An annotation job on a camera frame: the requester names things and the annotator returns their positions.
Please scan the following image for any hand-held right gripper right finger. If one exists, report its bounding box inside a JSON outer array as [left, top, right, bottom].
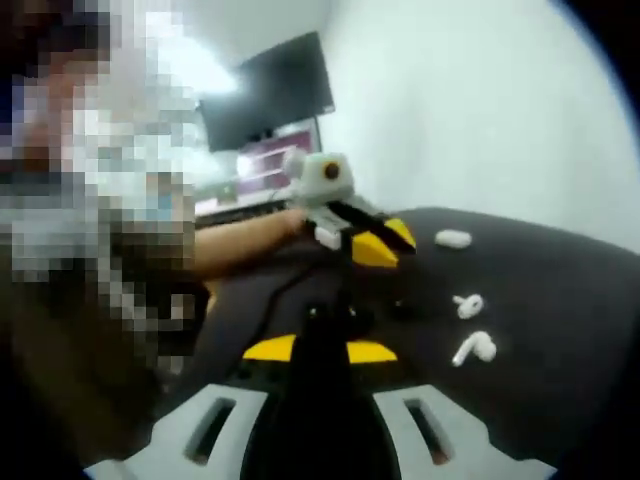
[[322, 340, 559, 480]]

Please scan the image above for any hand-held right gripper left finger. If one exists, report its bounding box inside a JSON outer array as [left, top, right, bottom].
[[84, 333, 324, 480]]

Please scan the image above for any white oval charging case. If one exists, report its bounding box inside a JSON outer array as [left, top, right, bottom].
[[433, 228, 473, 250]]

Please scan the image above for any white earphone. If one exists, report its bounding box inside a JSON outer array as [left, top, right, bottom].
[[452, 293, 485, 321], [451, 330, 498, 368]]

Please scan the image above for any purple lit screen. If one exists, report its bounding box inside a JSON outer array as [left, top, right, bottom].
[[234, 117, 322, 204]]

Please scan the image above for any black monitor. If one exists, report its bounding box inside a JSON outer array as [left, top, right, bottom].
[[199, 30, 335, 154]]

